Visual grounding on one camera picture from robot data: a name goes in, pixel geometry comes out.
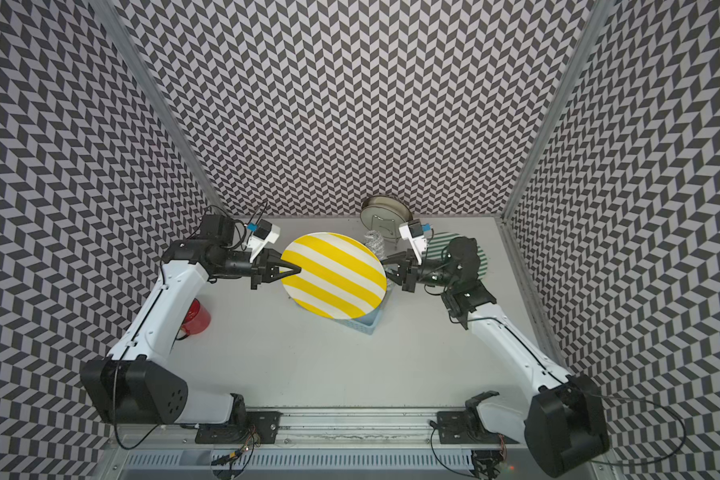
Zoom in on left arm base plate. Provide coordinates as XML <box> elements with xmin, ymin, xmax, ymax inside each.
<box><xmin>194</xmin><ymin>410</ymin><xmax>282</xmax><ymax>445</ymax></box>

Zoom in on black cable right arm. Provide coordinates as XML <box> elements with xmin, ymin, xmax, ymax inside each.
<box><xmin>599</xmin><ymin>392</ymin><xmax>688</xmax><ymax>469</ymax></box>

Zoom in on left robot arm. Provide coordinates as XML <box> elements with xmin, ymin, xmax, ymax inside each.
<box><xmin>80</xmin><ymin>226</ymin><xmax>301</xmax><ymax>426</ymax></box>

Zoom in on light blue plastic basket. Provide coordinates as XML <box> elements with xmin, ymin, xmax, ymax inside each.
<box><xmin>334</xmin><ymin>287</ymin><xmax>392</xmax><ymax>335</ymax></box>

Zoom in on aluminium mounting rail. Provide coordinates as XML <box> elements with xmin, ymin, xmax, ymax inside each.
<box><xmin>107</xmin><ymin>405</ymin><xmax>524</xmax><ymax>450</ymax></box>

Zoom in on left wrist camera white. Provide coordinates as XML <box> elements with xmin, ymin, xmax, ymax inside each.
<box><xmin>245</xmin><ymin>220</ymin><xmax>281</xmax><ymax>263</ymax></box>

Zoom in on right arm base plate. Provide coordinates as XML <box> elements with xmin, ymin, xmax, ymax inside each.
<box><xmin>430</xmin><ymin>410</ymin><xmax>518</xmax><ymax>446</ymax></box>

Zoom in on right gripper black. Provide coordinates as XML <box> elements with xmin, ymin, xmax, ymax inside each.
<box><xmin>372</xmin><ymin>249</ymin><xmax>457</xmax><ymax>294</ymax></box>

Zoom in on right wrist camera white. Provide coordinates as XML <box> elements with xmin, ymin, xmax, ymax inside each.
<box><xmin>398</xmin><ymin>219</ymin><xmax>432</xmax><ymax>265</ymax></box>

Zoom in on red round object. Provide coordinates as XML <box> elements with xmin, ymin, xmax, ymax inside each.
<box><xmin>181</xmin><ymin>299</ymin><xmax>211</xmax><ymax>337</ymax></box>

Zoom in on wire lid stand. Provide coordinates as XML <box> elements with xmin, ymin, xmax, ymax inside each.
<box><xmin>370</xmin><ymin>215</ymin><xmax>399</xmax><ymax>242</ymax></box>

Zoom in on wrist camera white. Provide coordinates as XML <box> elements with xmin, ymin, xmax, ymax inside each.
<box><xmin>398</xmin><ymin>219</ymin><xmax>432</xmax><ymax>265</ymax></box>
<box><xmin>245</xmin><ymin>220</ymin><xmax>281</xmax><ymax>263</ymax></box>

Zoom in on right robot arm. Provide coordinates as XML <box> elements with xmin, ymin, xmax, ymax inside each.
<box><xmin>382</xmin><ymin>236</ymin><xmax>610</xmax><ymax>478</ymax></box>

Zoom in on green striped plate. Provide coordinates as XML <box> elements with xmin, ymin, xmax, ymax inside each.
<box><xmin>423</xmin><ymin>232</ymin><xmax>488</xmax><ymax>279</ymax></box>

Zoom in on yellow striped plate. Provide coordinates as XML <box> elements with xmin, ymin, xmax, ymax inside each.
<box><xmin>282</xmin><ymin>232</ymin><xmax>387</xmax><ymax>320</ymax></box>

